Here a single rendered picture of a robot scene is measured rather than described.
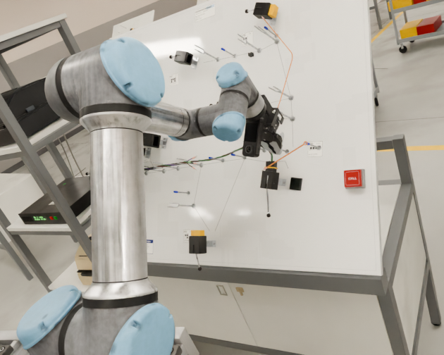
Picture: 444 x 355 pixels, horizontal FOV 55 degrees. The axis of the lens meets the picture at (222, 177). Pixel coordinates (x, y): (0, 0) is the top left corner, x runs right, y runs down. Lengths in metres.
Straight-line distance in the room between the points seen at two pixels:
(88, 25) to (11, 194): 6.36
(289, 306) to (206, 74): 0.92
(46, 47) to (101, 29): 1.38
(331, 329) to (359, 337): 0.10
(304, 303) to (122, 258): 0.99
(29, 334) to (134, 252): 0.21
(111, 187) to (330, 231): 0.83
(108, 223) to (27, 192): 3.64
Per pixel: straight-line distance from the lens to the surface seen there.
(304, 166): 1.39
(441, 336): 2.30
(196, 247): 1.48
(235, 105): 1.03
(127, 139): 0.68
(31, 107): 1.95
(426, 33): 6.24
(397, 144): 1.73
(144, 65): 0.71
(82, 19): 10.01
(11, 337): 1.36
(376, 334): 1.56
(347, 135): 1.35
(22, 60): 9.17
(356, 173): 1.29
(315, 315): 1.58
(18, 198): 4.26
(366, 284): 1.33
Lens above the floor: 1.75
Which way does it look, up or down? 24 degrees down
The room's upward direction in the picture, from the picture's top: 23 degrees counter-clockwise
